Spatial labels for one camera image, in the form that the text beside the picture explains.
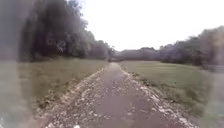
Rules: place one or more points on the grey path with gravel edges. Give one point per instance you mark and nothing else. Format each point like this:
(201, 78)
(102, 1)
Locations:
(113, 100)

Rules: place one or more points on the grass field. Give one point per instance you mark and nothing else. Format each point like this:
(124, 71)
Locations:
(166, 76)
(50, 76)

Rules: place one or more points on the dark wood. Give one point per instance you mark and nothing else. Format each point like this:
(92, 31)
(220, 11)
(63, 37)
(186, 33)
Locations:
(56, 33)

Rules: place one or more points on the row of trees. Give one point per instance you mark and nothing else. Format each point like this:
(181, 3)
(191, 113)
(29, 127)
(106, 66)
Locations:
(200, 50)

